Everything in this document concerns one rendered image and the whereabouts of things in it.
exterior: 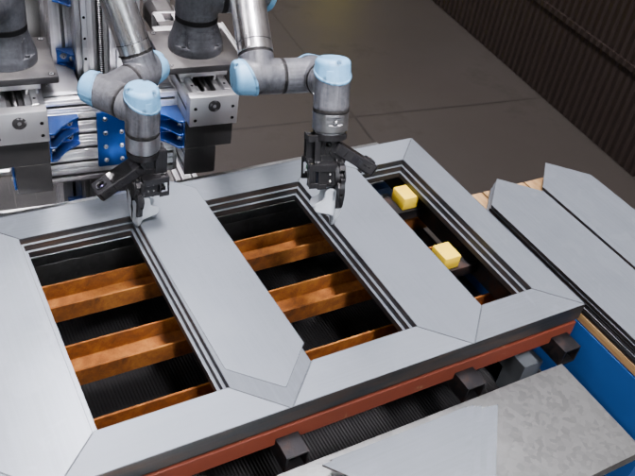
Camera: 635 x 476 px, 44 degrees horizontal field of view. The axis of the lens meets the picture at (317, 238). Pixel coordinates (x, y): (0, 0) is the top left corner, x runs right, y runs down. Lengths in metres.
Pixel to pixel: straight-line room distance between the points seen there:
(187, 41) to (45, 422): 1.13
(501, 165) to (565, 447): 2.40
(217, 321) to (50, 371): 0.34
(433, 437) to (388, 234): 0.55
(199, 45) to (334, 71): 0.68
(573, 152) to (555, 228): 2.16
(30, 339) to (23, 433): 0.22
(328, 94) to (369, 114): 2.56
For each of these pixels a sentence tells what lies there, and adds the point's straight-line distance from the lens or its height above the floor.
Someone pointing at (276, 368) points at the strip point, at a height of 0.86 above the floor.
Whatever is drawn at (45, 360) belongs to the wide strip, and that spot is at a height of 0.86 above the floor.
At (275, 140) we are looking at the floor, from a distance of 3.83.
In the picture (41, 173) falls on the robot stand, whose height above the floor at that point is 0.79.
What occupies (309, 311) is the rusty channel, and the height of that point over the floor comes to 0.70.
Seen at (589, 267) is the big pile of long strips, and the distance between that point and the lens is 2.09.
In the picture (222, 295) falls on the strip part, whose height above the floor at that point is 0.86.
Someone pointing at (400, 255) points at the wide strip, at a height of 0.86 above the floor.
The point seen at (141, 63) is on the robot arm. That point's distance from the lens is 1.82.
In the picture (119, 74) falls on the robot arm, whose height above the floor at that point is 1.20.
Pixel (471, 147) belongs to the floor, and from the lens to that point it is 4.09.
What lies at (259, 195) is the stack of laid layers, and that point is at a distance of 2.03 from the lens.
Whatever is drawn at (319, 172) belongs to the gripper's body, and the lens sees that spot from 1.65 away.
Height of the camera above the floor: 2.06
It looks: 39 degrees down
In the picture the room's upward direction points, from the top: 10 degrees clockwise
